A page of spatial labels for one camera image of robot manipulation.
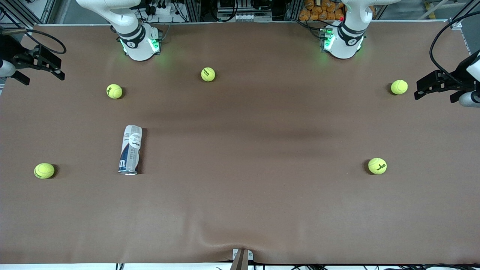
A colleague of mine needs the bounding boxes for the clear tennis ball can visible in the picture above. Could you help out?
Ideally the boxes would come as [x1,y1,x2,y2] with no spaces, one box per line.
[118,125,143,176]

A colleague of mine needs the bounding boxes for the white power strip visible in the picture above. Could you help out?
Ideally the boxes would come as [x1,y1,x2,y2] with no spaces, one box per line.
[148,3,174,16]

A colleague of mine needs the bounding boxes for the pile of orange items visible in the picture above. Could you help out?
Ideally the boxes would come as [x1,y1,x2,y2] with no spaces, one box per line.
[299,0,345,22]

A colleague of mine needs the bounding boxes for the white socket strip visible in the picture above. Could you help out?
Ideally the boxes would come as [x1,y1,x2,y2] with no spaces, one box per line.
[233,13,273,22]

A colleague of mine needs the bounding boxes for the brown table mat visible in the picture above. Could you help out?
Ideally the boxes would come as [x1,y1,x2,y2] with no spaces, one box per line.
[0,21,480,265]

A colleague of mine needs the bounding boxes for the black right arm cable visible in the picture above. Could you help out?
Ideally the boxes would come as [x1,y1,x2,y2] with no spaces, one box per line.
[22,29,67,55]

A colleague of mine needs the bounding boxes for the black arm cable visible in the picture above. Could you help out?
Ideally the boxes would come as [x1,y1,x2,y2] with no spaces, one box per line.
[22,29,67,55]
[429,10,480,85]

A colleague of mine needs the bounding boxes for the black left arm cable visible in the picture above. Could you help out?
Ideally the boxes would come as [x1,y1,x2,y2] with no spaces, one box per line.
[429,10,480,85]

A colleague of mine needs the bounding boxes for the aluminium frame post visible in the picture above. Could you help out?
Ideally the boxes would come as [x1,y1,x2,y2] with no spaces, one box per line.
[287,0,302,21]
[186,0,201,22]

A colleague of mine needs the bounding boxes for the metal table edge bracket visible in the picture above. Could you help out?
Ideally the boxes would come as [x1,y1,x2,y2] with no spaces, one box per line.
[232,248,254,270]

